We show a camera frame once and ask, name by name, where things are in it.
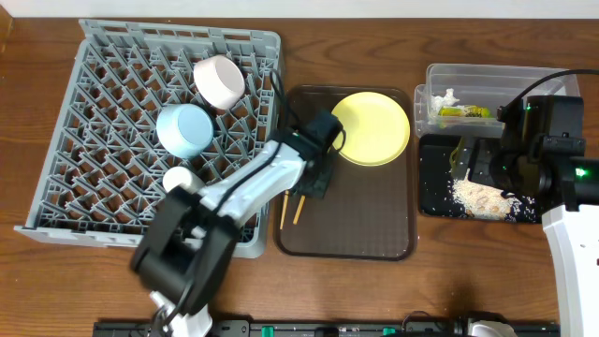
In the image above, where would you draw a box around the wooden chopstick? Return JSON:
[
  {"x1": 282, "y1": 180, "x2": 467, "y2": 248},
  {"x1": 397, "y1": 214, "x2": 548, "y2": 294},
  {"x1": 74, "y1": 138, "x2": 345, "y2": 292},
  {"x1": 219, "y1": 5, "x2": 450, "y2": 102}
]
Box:
[
  {"x1": 279, "y1": 190, "x2": 290, "y2": 230},
  {"x1": 292, "y1": 195, "x2": 306, "y2": 225}
]

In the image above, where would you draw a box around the yellow plate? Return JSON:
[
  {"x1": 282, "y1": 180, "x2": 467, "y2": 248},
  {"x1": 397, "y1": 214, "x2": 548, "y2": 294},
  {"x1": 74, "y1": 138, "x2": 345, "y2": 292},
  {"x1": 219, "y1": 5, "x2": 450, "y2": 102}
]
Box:
[{"x1": 332, "y1": 92, "x2": 411, "y2": 167}]

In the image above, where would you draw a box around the green yellow snack wrapper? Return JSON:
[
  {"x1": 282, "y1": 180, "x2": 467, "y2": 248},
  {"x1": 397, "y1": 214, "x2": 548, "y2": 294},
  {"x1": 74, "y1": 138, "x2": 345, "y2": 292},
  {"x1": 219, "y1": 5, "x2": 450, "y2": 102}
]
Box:
[{"x1": 437, "y1": 105, "x2": 492, "y2": 125}]

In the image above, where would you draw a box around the white tissue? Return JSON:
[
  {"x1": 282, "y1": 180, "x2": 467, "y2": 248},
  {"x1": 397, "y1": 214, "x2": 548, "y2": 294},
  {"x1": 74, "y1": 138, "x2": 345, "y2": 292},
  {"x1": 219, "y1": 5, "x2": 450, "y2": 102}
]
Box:
[{"x1": 431, "y1": 88, "x2": 460, "y2": 112}]

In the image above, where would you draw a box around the white green cup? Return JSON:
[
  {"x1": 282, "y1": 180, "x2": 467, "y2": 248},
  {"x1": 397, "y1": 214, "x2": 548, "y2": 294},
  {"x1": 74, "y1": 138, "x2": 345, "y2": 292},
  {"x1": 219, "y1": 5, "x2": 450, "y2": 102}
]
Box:
[{"x1": 162, "y1": 167, "x2": 205, "y2": 194}]

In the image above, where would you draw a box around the light blue plate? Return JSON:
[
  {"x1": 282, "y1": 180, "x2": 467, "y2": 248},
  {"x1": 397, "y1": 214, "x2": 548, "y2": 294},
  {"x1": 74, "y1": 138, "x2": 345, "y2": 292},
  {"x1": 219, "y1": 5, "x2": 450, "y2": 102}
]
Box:
[{"x1": 156, "y1": 104, "x2": 214, "y2": 159}]

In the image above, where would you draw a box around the white bowl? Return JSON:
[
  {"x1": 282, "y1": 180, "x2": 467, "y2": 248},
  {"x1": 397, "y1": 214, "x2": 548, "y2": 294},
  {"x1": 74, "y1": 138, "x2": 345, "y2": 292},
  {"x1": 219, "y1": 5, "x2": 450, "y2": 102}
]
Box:
[{"x1": 193, "y1": 55, "x2": 245, "y2": 110}]

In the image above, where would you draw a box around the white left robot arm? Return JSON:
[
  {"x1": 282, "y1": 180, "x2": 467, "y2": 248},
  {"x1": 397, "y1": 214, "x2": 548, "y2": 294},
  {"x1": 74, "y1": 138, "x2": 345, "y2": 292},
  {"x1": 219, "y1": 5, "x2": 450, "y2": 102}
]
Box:
[{"x1": 130, "y1": 129, "x2": 346, "y2": 336}]

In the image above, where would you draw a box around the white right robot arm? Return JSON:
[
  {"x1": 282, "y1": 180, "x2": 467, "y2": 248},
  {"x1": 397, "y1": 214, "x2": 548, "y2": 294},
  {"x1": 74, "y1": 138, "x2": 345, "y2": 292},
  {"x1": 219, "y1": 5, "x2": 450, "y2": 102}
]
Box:
[{"x1": 450, "y1": 134, "x2": 598, "y2": 336}]

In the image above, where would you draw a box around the rice food waste pile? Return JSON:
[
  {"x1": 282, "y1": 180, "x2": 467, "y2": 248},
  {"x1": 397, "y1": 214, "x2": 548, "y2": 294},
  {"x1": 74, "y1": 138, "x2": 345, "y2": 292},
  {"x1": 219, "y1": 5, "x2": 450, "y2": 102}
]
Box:
[{"x1": 450, "y1": 179, "x2": 539, "y2": 223}]

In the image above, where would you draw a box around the grey dishwasher rack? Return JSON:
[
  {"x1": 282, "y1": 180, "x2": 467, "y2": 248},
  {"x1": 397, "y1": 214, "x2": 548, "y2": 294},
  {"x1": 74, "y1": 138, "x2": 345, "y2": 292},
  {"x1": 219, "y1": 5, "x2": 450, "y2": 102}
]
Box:
[{"x1": 19, "y1": 20, "x2": 284, "y2": 247}]

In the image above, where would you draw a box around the brown plastic tray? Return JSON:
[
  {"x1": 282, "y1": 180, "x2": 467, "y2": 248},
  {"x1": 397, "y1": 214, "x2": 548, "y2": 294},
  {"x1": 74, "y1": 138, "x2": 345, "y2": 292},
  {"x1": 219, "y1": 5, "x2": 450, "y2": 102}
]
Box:
[{"x1": 274, "y1": 85, "x2": 417, "y2": 261}]

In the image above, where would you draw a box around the black plastic tray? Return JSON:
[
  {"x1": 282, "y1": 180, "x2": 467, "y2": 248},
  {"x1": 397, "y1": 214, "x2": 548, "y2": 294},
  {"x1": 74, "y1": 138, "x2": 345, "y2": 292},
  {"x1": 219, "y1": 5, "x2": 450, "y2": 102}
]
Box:
[{"x1": 417, "y1": 134, "x2": 544, "y2": 224}]

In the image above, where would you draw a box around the clear plastic bin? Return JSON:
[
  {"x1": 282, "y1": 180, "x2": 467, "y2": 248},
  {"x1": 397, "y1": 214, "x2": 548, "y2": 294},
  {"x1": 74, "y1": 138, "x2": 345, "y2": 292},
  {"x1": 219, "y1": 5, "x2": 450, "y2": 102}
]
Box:
[{"x1": 413, "y1": 64, "x2": 558, "y2": 138}]

